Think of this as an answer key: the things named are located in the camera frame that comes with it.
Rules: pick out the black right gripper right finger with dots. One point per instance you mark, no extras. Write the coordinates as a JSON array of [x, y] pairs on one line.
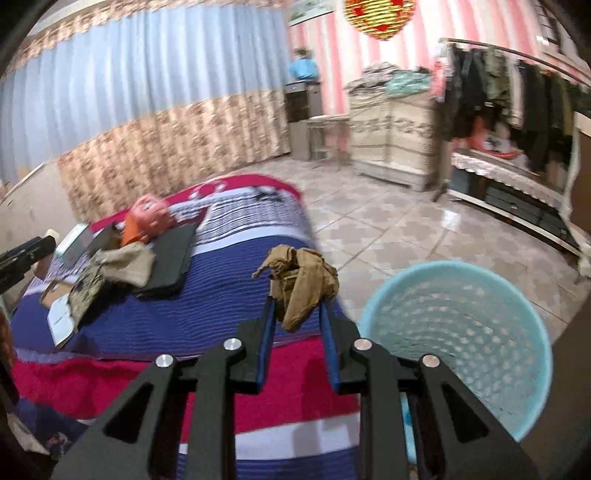
[[416, 412]]

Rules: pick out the brown paper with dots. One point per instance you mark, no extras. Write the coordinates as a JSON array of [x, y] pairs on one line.
[[300, 279]]

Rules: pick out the person left hand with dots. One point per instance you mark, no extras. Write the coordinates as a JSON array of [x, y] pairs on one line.
[[7, 352]]

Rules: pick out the teal white carton box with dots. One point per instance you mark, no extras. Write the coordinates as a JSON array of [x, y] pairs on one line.
[[74, 244]]

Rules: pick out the white cabinet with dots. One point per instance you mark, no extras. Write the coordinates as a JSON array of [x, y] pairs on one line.
[[35, 204]]

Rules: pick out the striped blue red blanket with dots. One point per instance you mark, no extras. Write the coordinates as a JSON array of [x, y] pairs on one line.
[[297, 428]]

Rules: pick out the light blue plastic basket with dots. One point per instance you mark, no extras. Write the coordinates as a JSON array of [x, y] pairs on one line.
[[484, 329]]

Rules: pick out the pink teapot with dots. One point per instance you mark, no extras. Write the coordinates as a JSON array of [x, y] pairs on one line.
[[155, 214]]

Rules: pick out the black flat case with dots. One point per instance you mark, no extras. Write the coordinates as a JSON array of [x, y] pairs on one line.
[[173, 250]]

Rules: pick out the blue and floral curtain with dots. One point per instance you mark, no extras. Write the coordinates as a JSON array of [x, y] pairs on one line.
[[132, 97]]

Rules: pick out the patterned cloth covered chest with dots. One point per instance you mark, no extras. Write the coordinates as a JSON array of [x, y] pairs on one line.
[[395, 139]]

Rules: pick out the small metal folding table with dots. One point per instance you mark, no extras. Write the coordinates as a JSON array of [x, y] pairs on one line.
[[326, 133]]

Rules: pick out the white lace cover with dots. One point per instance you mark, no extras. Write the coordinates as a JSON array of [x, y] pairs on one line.
[[507, 173]]

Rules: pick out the low tv cabinet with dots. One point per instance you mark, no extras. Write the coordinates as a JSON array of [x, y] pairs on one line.
[[513, 205]]

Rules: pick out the grey water dispenser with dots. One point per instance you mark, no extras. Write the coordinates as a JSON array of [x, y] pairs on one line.
[[303, 101]]

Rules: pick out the brown board with white edge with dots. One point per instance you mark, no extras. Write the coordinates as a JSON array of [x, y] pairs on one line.
[[575, 209]]

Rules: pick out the pile of folded clothes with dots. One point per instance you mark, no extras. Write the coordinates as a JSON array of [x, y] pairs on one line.
[[391, 80]]

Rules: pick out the blue covered water bottle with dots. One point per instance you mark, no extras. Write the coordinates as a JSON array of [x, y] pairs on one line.
[[304, 69]]

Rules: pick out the hanging dark clothes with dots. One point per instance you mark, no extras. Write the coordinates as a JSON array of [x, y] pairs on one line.
[[536, 103]]

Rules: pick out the small potted plant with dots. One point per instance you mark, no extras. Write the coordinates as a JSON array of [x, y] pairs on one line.
[[302, 52]]

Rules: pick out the metal clothes rack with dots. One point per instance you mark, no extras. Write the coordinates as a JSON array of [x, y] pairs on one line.
[[557, 175]]

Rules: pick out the red heart wall ornament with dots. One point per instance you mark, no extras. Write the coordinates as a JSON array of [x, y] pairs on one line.
[[379, 19]]

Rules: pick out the landscape wall picture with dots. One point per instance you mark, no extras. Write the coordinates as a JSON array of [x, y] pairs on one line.
[[300, 11]]

